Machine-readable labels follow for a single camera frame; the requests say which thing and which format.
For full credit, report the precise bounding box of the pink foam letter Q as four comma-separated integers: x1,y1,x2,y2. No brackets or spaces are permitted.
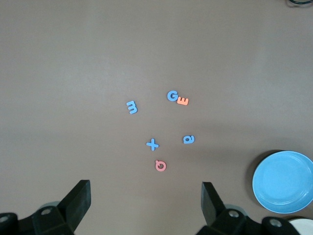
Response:
155,159,167,172

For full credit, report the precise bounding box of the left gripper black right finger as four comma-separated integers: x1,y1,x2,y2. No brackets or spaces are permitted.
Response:
195,182,302,235

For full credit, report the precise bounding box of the blue foam letter m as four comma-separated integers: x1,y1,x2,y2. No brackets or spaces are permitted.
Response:
126,100,139,115

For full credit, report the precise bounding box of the black looped cable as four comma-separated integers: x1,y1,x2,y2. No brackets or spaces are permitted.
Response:
286,0,313,7

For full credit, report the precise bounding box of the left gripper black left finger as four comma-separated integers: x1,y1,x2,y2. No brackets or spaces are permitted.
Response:
0,180,91,235

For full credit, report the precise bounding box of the brown table cover mat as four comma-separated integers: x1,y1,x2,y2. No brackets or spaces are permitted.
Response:
0,0,313,235

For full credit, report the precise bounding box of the blue plate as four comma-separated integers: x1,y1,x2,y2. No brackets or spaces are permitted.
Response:
252,150,313,214

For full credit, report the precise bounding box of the beige plate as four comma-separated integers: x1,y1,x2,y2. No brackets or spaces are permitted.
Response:
287,217,313,235

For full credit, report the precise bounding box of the blue foam letter x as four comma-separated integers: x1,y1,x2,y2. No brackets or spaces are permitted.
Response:
146,138,160,151

